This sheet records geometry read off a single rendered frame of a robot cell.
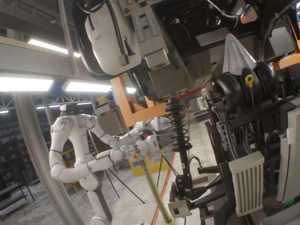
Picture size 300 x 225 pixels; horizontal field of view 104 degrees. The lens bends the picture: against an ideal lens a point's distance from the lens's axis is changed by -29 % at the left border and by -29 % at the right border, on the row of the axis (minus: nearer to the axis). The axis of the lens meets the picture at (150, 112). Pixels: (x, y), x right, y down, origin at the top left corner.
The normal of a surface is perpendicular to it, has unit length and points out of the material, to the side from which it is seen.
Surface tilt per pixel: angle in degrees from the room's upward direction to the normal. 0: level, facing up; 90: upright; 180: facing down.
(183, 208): 83
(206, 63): 134
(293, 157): 106
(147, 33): 57
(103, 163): 86
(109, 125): 90
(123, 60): 89
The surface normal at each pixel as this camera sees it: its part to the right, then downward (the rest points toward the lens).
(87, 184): -0.02, 0.02
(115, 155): 0.35, -0.22
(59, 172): 0.07, -0.54
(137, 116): -0.23, 0.10
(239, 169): -0.12, 0.35
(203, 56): 0.07, 0.72
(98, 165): 0.18, -0.07
